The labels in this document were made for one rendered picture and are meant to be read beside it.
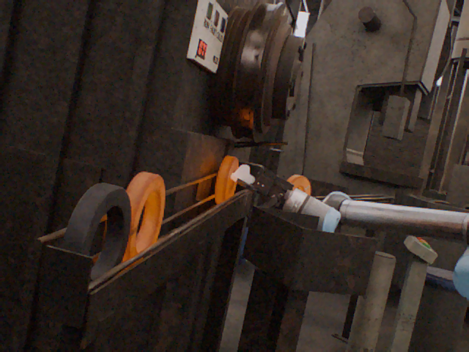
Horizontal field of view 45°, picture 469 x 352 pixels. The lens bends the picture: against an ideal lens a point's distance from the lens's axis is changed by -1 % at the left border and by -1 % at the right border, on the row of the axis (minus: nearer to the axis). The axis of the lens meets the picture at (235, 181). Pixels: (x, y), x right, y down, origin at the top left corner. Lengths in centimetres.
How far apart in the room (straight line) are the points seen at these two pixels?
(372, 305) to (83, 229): 189
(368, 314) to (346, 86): 245
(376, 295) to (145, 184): 169
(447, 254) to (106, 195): 330
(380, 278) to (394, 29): 254
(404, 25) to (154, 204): 371
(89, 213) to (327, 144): 386
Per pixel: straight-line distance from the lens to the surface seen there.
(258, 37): 178
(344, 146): 461
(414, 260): 261
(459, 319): 309
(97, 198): 88
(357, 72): 465
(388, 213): 178
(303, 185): 243
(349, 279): 136
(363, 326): 261
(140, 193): 103
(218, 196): 176
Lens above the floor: 88
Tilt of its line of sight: 4 degrees down
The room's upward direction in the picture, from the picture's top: 12 degrees clockwise
